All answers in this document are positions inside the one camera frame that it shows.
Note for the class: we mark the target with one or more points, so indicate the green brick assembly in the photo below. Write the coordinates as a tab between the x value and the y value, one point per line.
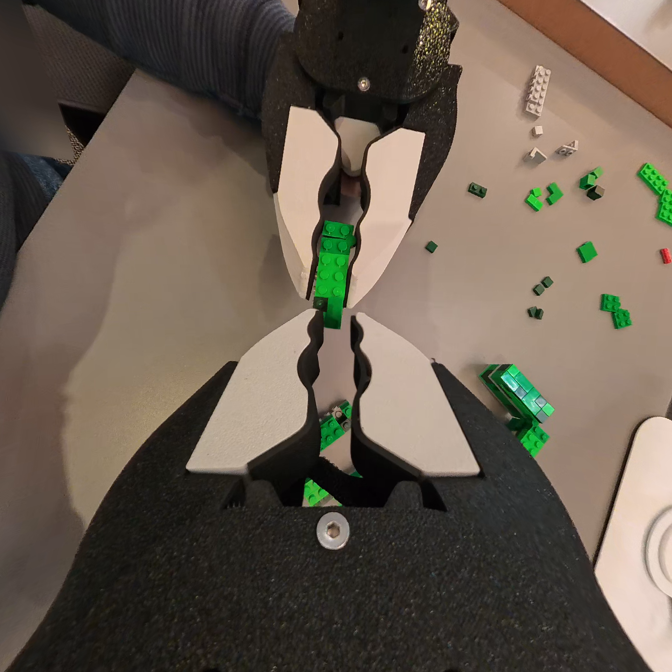
333	262

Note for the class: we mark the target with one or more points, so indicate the person's body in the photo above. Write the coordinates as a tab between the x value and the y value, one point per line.
26	210

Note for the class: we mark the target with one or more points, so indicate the small dark brick plate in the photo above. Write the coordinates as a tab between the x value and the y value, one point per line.
476	190

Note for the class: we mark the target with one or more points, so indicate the large green brick plate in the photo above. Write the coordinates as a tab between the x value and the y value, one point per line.
656	181

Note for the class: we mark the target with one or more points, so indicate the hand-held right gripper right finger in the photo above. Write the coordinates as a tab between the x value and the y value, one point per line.
414	414

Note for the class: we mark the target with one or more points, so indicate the green brick build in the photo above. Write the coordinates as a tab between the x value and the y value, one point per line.
517	388

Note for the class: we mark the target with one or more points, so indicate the white book stand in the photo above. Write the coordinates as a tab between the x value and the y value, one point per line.
630	498

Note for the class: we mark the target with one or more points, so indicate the bright green corner brick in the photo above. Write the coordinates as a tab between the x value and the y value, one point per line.
534	199
554	193

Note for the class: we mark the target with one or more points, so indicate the green stepped brick plate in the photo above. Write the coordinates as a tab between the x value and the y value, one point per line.
615	311

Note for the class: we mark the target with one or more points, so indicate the grey fabric chair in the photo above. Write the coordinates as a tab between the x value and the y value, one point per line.
78	68

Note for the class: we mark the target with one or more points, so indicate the person's left forearm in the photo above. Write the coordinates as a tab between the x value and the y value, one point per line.
183	47

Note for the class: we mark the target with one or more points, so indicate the long light grey brick plate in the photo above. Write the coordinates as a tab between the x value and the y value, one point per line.
538	90

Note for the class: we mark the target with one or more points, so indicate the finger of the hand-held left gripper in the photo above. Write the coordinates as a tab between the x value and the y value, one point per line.
299	173
391	189

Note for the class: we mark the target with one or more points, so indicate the light grey bracket brick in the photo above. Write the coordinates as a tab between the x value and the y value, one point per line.
534	155

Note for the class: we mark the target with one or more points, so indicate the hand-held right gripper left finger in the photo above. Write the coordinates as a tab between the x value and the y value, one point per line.
257	409

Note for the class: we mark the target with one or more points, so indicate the green square tile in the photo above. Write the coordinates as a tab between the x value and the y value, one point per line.
587	252

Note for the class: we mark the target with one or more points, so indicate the light grey studded brick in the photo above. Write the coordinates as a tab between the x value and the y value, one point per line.
568	148

